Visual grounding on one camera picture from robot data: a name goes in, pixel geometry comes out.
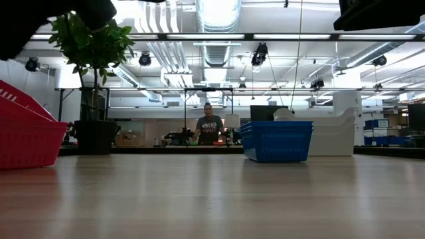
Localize blue storage crate stack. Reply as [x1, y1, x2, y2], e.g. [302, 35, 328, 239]
[363, 118, 390, 147]

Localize person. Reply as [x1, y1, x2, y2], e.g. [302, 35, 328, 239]
[192, 102, 227, 146]

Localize white lamp shade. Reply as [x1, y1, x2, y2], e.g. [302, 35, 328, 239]
[224, 114, 241, 129]

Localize black computer monitor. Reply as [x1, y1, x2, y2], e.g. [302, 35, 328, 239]
[250, 105, 289, 122]
[407, 103, 425, 132]

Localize black hanging ceiling device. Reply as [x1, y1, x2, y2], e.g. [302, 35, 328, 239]
[250, 42, 269, 67]

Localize brown cardboard box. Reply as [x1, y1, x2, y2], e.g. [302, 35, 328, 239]
[114, 130, 145, 147]

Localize black plant pot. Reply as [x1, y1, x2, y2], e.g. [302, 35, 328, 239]
[73, 119, 118, 156]

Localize white square pillar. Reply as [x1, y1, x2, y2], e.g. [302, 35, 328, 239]
[333, 90, 363, 116]

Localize green leafy indoor tree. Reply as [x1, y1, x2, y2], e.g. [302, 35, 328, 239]
[48, 11, 135, 121]

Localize silver ceiling air duct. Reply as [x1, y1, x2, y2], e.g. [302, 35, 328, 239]
[195, 0, 242, 67]

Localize thin hanging cable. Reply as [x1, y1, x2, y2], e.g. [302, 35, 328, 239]
[290, 0, 303, 112]

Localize black metal shelf frame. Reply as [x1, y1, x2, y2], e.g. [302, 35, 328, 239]
[54, 87, 111, 133]

